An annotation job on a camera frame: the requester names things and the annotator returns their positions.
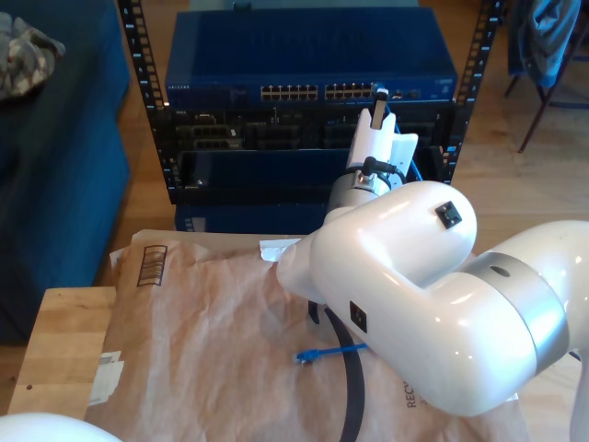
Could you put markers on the blue-grey jacket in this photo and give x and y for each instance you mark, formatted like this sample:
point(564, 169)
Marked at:
point(543, 37)

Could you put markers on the long white tape strip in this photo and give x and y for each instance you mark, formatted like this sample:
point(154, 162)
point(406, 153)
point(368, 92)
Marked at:
point(276, 248)

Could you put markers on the blue network switch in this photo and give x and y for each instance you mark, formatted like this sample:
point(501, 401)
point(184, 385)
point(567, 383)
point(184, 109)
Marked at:
point(299, 46)

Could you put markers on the black rack server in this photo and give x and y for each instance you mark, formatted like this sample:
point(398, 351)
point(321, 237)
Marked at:
point(276, 133)

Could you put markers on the blue metal case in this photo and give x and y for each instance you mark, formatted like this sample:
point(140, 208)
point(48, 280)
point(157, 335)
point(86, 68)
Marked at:
point(253, 218)

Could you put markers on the blue sofa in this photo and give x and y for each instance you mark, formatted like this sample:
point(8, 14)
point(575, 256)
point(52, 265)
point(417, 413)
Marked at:
point(60, 184)

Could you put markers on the white paper shipping label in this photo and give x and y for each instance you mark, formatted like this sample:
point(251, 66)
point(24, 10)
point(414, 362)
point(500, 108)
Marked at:
point(106, 377)

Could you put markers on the brown packing paper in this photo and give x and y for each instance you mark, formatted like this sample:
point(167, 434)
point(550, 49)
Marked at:
point(207, 345)

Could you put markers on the black rack tray red light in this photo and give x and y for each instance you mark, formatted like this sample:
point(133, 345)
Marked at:
point(253, 170)

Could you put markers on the black rack frame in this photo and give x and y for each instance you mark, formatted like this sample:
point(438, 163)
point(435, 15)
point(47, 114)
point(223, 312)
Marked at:
point(138, 46)

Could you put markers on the dark metal chair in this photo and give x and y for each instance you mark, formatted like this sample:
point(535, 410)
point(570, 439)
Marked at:
point(529, 129)

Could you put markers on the camouflage cloth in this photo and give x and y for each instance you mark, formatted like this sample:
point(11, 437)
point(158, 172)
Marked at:
point(27, 60)

